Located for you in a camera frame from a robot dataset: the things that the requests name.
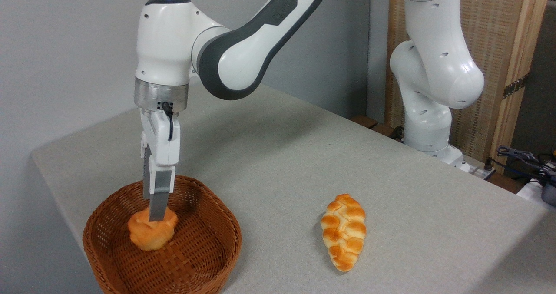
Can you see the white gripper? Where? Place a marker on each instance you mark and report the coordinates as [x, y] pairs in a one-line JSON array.
[[160, 144]]

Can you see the round braided bread roll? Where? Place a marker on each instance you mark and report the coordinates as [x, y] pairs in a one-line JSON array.
[[152, 235]]

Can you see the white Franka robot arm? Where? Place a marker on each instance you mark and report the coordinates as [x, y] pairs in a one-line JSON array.
[[165, 42]]

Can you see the brown wicker basket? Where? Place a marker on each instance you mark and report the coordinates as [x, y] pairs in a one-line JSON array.
[[204, 259]]

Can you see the long braided bread loaf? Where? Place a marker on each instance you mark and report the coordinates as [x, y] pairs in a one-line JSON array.
[[344, 231]]

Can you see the metal hinge strip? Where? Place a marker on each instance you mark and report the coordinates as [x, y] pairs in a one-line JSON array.
[[516, 86]]

